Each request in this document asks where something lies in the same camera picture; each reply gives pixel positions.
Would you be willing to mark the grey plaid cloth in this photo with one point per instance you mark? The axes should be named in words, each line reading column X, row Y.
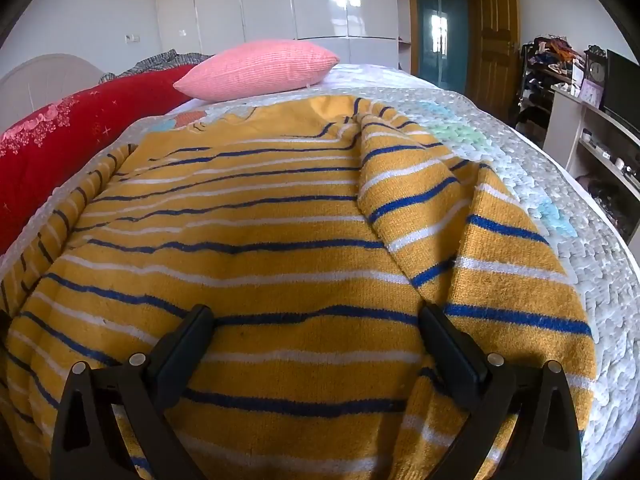
column 150, row 62

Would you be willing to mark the black clothes rack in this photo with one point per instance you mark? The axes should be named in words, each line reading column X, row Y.
column 547, row 80

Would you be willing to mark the table clock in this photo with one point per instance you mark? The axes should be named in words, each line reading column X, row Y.
column 593, row 67

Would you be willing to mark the white glossy wardrobe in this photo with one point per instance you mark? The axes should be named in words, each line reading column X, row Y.
column 280, row 5

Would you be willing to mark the white headboard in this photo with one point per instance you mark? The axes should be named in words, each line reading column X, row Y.
column 40, row 77

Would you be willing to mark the yellow striped knit sweater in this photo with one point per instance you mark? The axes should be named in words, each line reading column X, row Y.
column 280, row 260

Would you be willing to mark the white quilted bedspread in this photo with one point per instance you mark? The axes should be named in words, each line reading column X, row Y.
column 550, row 170

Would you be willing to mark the wooden door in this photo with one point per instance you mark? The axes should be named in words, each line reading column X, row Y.
column 492, row 35

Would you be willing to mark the black television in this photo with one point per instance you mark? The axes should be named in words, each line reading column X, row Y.
column 622, row 87

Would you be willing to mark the white shelf desk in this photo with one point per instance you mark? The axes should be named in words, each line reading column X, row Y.
column 592, row 145

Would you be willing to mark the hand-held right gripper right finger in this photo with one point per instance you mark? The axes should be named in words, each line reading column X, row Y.
column 450, row 345

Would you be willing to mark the pink pillow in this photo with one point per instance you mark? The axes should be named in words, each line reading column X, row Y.
column 257, row 70

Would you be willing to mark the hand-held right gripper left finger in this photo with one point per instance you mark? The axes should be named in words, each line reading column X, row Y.
column 187, row 342

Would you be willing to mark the red floral quilt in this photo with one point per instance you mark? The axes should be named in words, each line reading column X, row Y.
column 60, row 140

